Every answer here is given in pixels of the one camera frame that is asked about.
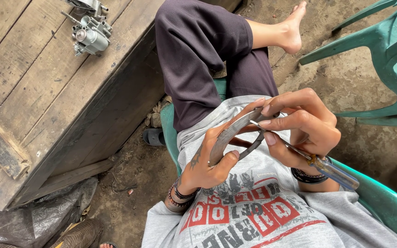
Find black rubber sandal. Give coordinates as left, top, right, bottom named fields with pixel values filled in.
left=142, top=128, right=167, bottom=147

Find black plastic sheet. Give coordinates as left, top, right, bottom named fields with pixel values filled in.
left=0, top=176, right=98, bottom=248

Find black wrist bands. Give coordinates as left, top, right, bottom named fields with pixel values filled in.
left=290, top=156, right=333, bottom=184

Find dark cord bracelet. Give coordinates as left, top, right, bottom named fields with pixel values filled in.
left=174, top=176, right=201, bottom=200

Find person's grey printed shirt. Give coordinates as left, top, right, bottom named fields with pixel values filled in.
left=142, top=95, right=397, bottom=248

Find grey metal brake shoe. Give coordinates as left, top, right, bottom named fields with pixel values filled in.
left=208, top=107, right=281, bottom=168

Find person's left hand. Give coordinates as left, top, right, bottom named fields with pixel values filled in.
left=177, top=97, right=266, bottom=195

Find silver carburetor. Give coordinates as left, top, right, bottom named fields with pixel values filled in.
left=60, top=10, right=113, bottom=58

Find person's right hand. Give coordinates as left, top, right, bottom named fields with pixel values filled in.
left=257, top=87, right=342, bottom=172

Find heap of small stones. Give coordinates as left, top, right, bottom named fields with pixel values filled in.
left=145, top=96, right=173, bottom=129

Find person's bare foot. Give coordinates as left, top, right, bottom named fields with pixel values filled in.
left=245, top=1, right=307, bottom=55

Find red beaded bracelet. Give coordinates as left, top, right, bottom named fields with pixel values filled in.
left=167, top=183, right=194, bottom=209

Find silver metal engine part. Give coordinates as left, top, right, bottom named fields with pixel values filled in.
left=62, top=0, right=109, bottom=18

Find screwdriver with clear blue handle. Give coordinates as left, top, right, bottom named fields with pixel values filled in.
left=250, top=120, right=360, bottom=191

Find person's dark ribbed trousers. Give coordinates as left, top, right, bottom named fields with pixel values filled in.
left=154, top=0, right=280, bottom=133

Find worn wooden table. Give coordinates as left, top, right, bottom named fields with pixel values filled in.
left=0, top=0, right=244, bottom=211

